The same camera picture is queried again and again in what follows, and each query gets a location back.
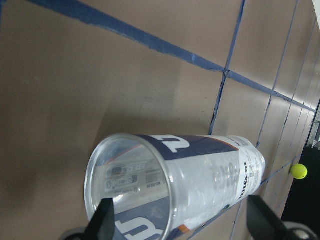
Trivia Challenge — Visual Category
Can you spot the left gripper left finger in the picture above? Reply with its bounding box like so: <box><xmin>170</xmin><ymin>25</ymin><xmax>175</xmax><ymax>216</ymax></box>
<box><xmin>80</xmin><ymin>198</ymin><xmax>115</xmax><ymax>240</ymax></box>

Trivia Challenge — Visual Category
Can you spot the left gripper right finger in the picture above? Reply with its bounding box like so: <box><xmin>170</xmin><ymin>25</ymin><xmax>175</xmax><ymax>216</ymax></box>
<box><xmin>246</xmin><ymin>195</ymin><xmax>294</xmax><ymax>240</ymax></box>

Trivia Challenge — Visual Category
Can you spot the clear plastic tennis ball can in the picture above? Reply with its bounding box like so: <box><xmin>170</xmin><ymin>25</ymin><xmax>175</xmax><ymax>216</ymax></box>
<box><xmin>84</xmin><ymin>133</ymin><xmax>266</xmax><ymax>240</ymax></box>

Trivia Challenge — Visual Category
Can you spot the centre yellow tennis ball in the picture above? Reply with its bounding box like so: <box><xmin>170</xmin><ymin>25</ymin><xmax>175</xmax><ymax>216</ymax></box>
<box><xmin>290</xmin><ymin>163</ymin><xmax>308</xmax><ymax>180</ymax></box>

